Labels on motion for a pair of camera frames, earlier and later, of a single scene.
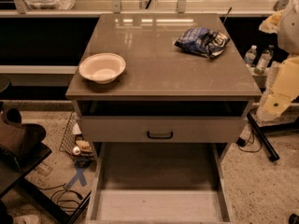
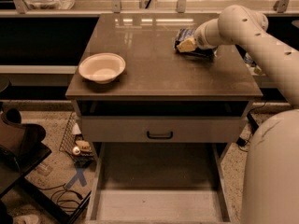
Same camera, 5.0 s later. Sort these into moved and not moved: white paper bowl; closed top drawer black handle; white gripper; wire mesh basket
Moved: white gripper
Not moved: white paper bowl; wire mesh basket; closed top drawer black handle
